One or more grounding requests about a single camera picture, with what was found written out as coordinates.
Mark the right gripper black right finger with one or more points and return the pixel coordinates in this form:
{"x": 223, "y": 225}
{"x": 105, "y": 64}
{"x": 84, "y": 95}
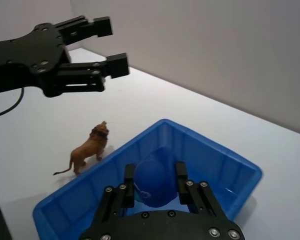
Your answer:
{"x": 182, "y": 182}

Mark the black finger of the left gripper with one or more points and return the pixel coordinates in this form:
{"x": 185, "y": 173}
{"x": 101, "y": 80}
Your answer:
{"x": 90, "y": 27}
{"x": 107, "y": 68}

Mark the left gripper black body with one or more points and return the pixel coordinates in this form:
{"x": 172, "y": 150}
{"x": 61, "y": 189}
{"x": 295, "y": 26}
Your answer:
{"x": 35, "y": 57}

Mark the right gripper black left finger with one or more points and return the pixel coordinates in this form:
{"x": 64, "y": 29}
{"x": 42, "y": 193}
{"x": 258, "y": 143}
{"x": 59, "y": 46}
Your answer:
{"x": 129, "y": 185}

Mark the blue round rubber toy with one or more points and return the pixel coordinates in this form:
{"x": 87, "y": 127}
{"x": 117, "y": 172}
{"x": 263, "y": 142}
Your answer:
{"x": 156, "y": 180}

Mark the blue plastic bin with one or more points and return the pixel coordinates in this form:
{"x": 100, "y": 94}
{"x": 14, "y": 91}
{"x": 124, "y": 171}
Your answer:
{"x": 205, "y": 160}

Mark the brown toy lion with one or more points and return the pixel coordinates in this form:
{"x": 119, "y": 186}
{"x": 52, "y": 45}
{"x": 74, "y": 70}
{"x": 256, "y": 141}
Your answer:
{"x": 88, "y": 152}

